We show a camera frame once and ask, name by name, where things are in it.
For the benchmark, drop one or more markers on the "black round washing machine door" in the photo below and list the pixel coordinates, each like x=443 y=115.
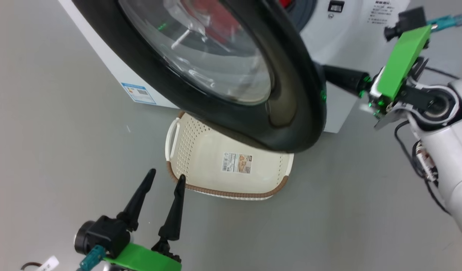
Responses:
x=291 y=124

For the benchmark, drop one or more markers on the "white washing machine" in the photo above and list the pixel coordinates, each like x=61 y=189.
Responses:
x=343 y=45

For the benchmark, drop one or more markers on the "teal left camera connector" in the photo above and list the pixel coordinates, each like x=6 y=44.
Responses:
x=91 y=259

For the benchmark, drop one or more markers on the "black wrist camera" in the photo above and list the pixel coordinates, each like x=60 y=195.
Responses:
x=106 y=235
x=407 y=20

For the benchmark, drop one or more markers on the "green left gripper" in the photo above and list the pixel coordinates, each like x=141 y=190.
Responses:
x=140 y=259

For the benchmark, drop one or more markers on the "grey rubber door seal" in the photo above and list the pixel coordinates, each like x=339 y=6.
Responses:
x=304 y=17

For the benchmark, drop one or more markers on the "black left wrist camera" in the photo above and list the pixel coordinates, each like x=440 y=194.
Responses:
x=106 y=235

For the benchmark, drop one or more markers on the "blue energy label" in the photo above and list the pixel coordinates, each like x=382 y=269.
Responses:
x=138 y=93

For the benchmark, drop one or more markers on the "paper sticker inside basket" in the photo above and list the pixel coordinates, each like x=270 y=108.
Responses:
x=236 y=162

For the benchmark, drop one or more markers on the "plain red garment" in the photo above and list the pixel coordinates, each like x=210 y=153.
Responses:
x=212 y=17

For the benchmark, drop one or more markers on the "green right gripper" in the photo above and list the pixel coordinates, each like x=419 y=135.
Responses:
x=402 y=62

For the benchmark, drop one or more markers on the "teal right camera connector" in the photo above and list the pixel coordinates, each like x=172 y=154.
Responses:
x=443 y=21

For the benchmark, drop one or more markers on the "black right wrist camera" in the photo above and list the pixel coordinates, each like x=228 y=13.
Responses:
x=407 y=20

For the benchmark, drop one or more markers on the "cream perforated laundry basket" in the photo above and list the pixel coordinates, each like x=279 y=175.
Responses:
x=208 y=165

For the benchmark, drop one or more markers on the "teal camera connector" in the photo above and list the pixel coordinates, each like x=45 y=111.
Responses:
x=443 y=21
x=91 y=259

